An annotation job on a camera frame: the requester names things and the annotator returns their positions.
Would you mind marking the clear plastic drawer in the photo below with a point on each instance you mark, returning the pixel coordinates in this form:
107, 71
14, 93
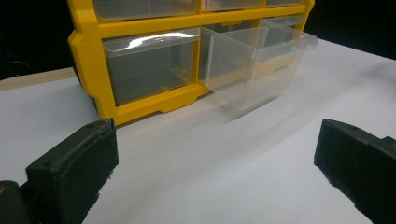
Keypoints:
281, 23
258, 68
149, 68
146, 7
285, 2
232, 3

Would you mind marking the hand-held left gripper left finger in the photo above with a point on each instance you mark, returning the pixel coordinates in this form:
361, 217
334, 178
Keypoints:
74, 168

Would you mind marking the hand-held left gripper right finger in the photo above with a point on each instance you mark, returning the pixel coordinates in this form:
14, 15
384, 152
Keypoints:
358, 161

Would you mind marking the yellow drawer cabinet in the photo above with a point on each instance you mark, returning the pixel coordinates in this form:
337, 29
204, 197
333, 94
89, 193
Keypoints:
90, 62

